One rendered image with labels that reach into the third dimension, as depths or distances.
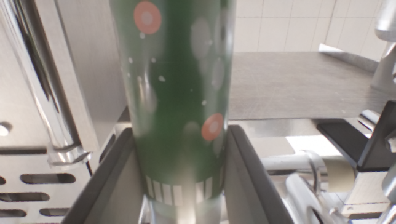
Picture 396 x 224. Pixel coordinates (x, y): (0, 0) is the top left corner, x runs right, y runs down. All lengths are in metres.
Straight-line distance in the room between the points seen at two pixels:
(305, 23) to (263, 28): 0.30
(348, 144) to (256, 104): 0.08
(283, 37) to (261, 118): 1.53
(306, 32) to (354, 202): 1.54
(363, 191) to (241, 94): 0.17
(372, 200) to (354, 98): 0.13
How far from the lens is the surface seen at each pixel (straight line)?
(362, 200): 0.32
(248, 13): 1.59
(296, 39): 1.74
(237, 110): 0.19
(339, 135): 0.20
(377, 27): 0.29
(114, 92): 0.16
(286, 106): 0.21
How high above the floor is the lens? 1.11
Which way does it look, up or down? 28 degrees up
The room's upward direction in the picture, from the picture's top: 180 degrees clockwise
